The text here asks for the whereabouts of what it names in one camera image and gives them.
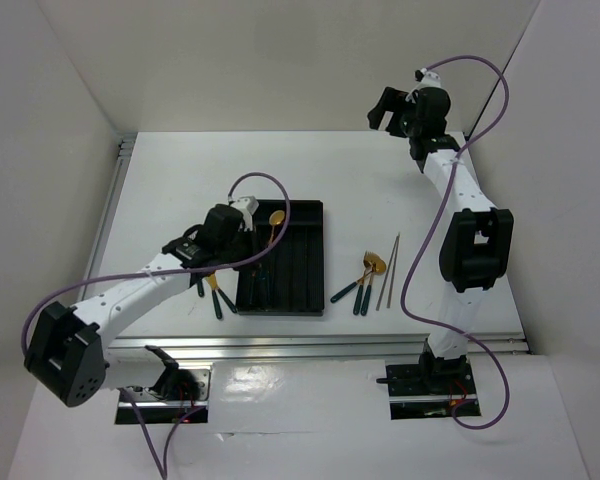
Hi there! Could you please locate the gold knife green handle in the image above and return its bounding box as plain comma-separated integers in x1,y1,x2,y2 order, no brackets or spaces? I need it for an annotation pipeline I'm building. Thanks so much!
206,274,223,320
218,285,237,314

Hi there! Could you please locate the gold fork green handle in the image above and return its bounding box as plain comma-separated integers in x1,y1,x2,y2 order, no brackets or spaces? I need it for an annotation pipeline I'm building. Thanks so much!
196,277,205,298

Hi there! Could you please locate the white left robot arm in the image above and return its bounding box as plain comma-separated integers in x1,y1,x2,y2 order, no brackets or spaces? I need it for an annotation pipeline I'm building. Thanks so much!
24,196,258,407

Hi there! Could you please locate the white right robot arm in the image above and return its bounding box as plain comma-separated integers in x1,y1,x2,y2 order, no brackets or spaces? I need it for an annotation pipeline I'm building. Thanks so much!
367,86,514,394

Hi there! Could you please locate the black cutlery tray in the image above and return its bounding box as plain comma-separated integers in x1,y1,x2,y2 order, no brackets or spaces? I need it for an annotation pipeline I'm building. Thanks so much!
235,200,325,317

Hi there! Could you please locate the gold fork group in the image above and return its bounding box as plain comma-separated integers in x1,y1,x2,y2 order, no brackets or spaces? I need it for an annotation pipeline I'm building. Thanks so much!
353,251,377,315
360,270,377,316

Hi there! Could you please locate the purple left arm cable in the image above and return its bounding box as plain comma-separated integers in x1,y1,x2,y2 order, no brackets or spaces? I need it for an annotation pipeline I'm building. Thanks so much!
20,172,292,479

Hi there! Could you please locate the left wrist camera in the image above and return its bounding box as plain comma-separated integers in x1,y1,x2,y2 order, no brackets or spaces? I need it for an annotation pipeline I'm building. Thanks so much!
229,196,259,230

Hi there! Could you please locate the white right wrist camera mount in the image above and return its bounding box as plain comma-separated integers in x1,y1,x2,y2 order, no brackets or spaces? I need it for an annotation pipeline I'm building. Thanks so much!
407,68,442,103

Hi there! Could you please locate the aluminium left rail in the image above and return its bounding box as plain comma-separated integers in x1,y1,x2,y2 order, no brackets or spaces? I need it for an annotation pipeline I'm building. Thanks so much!
89,133,137,259

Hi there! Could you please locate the aluminium rail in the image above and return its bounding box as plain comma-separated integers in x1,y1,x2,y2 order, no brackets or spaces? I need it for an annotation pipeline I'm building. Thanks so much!
99,333,530,362
89,133,137,259

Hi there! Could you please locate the aluminium front rail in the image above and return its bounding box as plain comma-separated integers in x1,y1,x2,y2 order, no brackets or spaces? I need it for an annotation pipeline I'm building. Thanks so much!
99,333,530,362

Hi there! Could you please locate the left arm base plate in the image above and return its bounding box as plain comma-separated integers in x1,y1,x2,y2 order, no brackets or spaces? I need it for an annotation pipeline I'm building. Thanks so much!
125,365,212,425

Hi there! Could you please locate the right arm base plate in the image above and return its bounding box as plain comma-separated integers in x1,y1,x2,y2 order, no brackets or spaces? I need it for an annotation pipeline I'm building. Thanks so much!
375,364,481,420

